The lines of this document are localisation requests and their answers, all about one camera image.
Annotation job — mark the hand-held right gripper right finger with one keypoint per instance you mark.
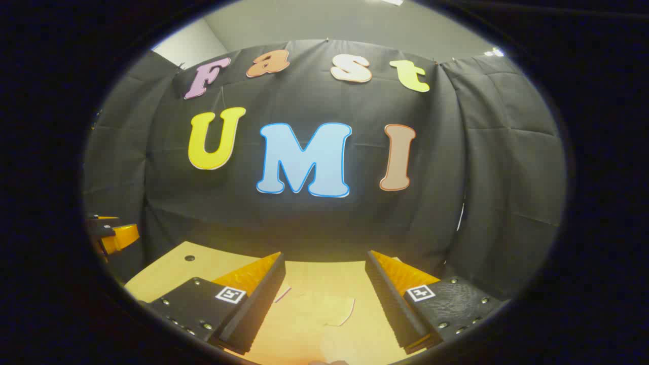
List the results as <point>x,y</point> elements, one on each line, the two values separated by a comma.
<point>390,304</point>

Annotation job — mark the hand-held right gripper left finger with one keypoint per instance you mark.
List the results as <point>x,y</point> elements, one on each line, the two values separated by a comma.
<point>258,304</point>

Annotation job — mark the black backdrop cloth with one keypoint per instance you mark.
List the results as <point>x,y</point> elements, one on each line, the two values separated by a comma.
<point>314,223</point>

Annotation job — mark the orange T-shirt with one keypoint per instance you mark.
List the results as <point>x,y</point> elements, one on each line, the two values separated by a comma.
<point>319,334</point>

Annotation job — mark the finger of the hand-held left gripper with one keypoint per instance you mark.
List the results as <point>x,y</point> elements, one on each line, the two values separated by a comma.
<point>104,221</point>
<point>121,238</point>

